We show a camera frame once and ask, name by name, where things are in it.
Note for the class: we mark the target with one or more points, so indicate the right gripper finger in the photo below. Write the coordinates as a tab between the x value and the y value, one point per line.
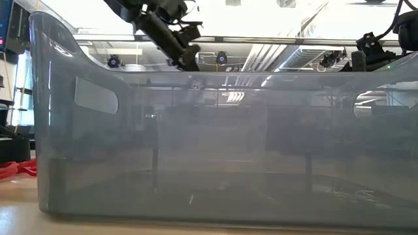
358	62

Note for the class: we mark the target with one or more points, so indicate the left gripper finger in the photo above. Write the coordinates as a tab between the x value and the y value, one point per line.
191	57
173	63

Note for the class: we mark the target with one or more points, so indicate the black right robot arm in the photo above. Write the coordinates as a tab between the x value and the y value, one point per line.
406	29

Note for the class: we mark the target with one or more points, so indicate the grey translucent plastic basket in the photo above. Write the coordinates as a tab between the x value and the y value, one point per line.
228	147

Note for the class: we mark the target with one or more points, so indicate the black hanging camera rig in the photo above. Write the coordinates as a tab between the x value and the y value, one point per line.
331	59

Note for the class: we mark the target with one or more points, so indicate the black round hanging camera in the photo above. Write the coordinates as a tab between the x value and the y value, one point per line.
221	58
113	61

